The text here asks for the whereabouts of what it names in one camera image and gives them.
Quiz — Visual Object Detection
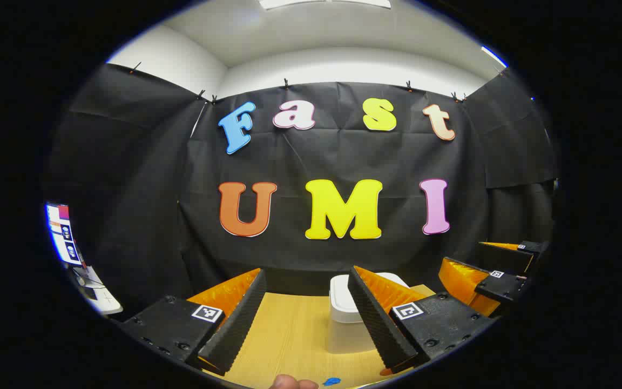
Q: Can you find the white desktop garbage bin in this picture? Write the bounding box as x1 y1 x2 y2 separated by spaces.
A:
326 272 411 356

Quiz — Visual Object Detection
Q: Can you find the long ceiling light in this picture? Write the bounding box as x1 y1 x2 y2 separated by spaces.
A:
259 0 393 10

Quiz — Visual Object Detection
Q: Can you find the wooden desktop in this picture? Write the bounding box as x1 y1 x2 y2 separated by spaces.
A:
203 284 436 389

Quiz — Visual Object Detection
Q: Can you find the row of black cloth clips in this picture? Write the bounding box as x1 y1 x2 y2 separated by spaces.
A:
129 61 506 103

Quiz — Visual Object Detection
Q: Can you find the white side table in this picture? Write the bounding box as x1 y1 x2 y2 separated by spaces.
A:
71 265 124 316

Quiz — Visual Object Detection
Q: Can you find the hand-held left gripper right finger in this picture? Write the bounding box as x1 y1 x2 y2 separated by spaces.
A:
348 265 498 377

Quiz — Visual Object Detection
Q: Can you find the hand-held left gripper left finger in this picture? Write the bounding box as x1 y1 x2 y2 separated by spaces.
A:
119 267 267 377

